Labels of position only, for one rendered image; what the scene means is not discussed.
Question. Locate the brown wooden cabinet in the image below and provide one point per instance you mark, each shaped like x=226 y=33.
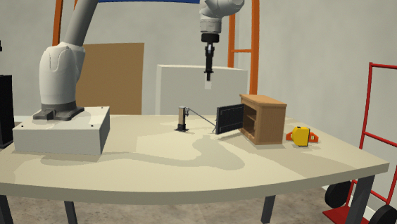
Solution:
x=267 y=124

